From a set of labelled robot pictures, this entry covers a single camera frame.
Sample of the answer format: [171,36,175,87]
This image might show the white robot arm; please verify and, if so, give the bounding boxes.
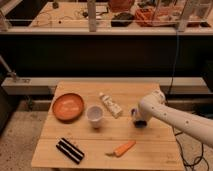
[131,90,213,148]

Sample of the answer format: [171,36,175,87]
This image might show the white tube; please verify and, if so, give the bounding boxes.
[99,92,122,118]

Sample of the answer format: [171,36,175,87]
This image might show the orange toy carrot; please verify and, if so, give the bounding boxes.
[107,140,136,157]

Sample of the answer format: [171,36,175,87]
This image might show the white cup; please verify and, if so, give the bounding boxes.
[86,106,103,129]

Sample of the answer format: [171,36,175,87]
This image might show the orange plate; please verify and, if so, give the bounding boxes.
[52,93,84,121]

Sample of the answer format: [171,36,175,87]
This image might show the black white striped box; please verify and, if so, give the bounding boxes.
[56,138,85,164]

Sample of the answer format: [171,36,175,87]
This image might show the black pouch on bench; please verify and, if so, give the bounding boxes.
[111,12,134,27]

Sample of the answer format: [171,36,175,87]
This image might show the orange crate on bench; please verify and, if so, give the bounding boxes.
[135,8,174,27]

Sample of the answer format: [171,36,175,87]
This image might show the wooden background workbench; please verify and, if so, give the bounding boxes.
[0,0,213,35]

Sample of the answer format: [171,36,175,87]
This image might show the blue hanging cable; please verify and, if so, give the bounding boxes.
[166,31,180,96]

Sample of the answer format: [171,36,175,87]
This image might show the black floor cable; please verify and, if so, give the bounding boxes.
[173,128,211,171]

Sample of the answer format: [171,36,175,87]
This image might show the metal clamp bracket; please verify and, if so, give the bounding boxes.
[0,55,30,84]

